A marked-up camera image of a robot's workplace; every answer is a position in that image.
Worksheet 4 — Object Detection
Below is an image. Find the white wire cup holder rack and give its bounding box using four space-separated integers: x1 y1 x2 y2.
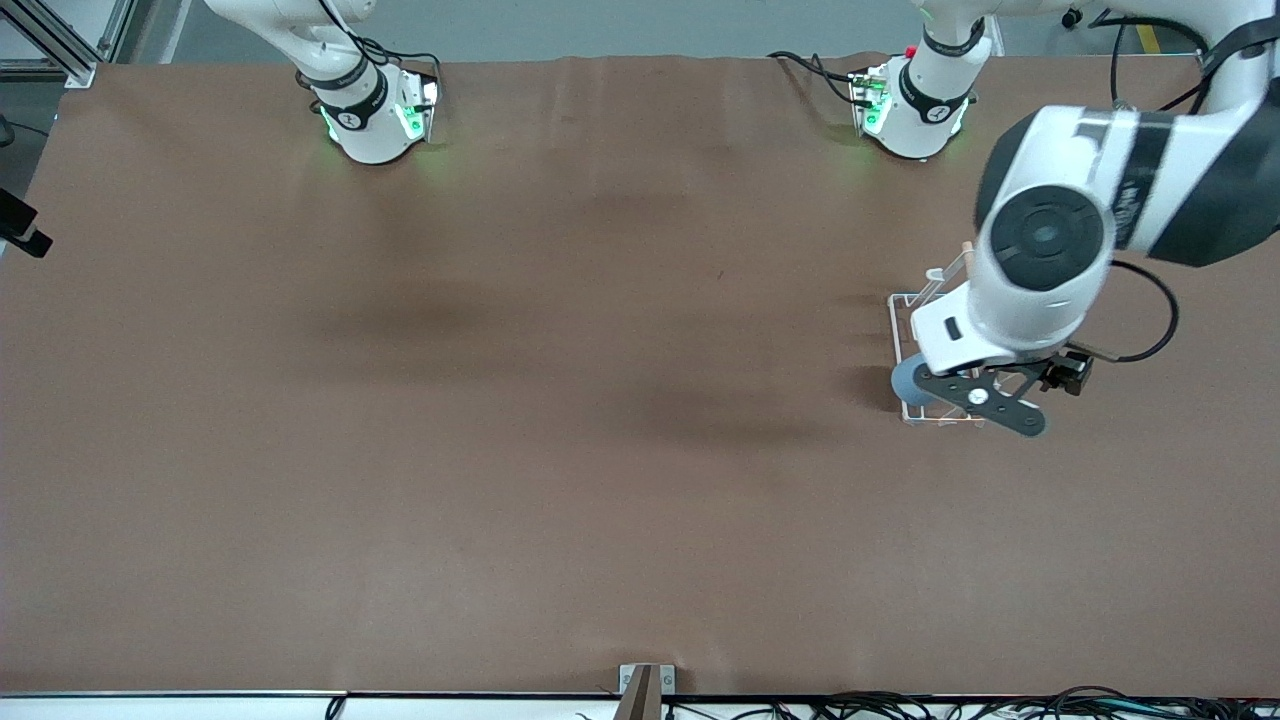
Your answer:
888 242 986 429

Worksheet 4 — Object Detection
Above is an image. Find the brown table cover sheet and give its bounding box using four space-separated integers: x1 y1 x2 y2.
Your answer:
0 55 1280 698

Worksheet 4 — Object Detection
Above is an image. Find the black left arm base cable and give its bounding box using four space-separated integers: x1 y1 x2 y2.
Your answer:
768 50 871 106

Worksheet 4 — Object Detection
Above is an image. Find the aluminium frame profile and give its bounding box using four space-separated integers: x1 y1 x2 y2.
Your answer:
0 0 136 89

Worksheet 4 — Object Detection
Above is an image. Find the blue plastic cup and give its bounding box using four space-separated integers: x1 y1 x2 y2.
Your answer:
891 357 946 409

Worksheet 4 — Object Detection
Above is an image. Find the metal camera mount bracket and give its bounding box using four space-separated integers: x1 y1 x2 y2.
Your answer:
615 663 676 720

